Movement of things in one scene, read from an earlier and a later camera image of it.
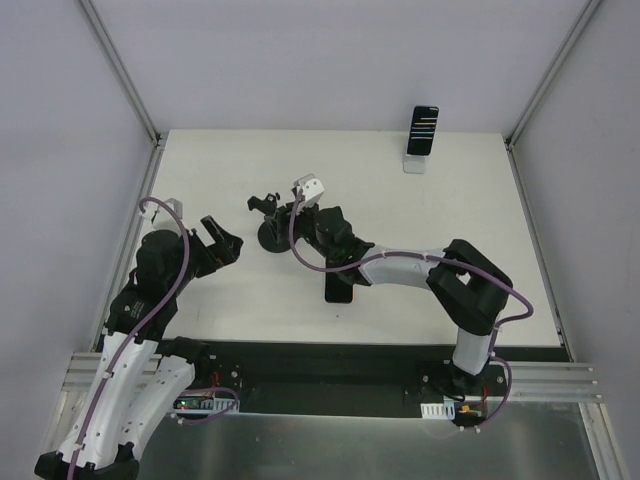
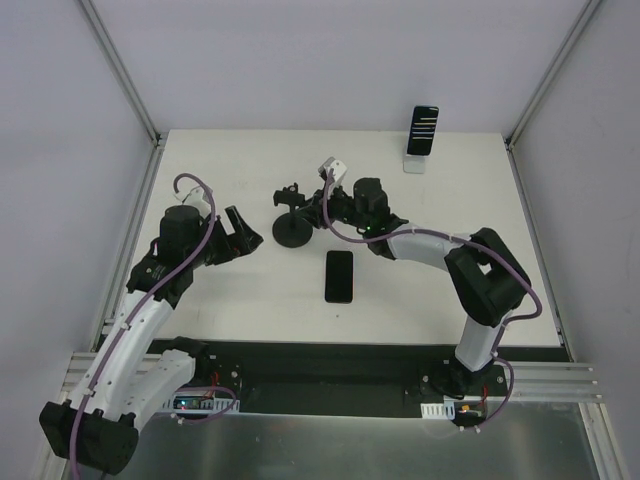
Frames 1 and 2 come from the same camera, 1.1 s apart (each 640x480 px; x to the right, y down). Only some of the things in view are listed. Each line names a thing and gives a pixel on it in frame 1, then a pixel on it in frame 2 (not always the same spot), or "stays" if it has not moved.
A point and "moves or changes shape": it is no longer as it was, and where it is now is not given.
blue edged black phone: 422,131 stays
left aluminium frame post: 159,139 stays
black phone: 337,289 stays
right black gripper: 288,215 to 310,205
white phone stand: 414,164 stays
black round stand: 273,235 moves or changes shape
